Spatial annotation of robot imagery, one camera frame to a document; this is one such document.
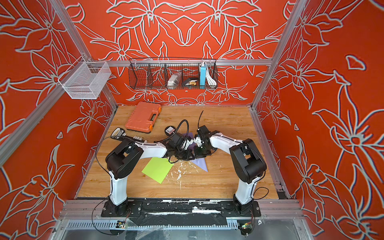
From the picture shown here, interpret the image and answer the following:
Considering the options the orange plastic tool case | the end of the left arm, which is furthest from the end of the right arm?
the orange plastic tool case

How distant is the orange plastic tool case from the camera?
1.02 metres

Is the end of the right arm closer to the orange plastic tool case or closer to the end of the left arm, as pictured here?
the end of the left arm
